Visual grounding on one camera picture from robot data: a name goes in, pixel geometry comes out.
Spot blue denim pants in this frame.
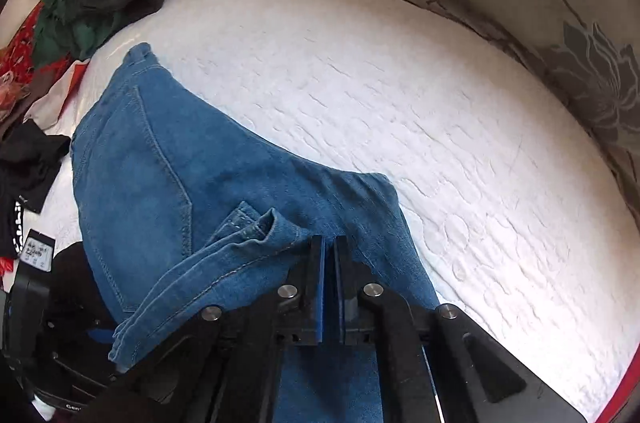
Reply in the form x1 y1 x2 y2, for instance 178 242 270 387
70 42 441 423

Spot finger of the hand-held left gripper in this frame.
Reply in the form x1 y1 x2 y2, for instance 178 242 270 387
87 325 119 348

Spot white quilted mattress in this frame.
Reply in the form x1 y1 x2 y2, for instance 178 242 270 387
50 0 640 423

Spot black printed cloth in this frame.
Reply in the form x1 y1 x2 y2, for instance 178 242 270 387
0 119 71 259

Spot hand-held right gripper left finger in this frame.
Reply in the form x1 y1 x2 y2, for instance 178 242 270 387
112 234 332 423

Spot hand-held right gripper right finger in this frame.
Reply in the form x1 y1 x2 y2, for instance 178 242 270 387
334 234 587 423

